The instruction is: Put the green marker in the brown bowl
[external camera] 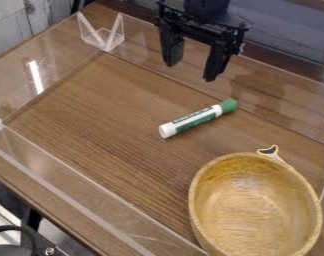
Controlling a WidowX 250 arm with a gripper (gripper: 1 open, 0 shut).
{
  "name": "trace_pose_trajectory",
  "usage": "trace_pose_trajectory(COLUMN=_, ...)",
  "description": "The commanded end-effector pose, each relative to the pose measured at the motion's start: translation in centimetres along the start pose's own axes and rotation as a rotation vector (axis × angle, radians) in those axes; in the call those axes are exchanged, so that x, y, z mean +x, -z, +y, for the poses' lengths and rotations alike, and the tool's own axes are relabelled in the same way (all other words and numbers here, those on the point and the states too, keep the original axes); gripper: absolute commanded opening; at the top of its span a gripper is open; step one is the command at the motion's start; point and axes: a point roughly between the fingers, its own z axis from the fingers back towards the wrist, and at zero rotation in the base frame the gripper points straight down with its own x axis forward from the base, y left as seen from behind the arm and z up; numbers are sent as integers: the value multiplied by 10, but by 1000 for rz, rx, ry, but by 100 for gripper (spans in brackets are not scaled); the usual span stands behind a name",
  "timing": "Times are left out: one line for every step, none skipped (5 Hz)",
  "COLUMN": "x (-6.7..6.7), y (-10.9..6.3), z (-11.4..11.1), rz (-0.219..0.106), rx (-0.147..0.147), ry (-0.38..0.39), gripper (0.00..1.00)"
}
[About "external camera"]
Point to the clear acrylic front wall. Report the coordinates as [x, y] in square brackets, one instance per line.
[108, 224]

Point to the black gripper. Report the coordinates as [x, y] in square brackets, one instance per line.
[206, 22]

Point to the brown wooden bowl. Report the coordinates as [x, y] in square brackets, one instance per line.
[252, 208]

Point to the green and white marker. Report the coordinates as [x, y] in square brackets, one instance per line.
[176, 126]

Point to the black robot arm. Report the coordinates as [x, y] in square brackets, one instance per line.
[203, 21]

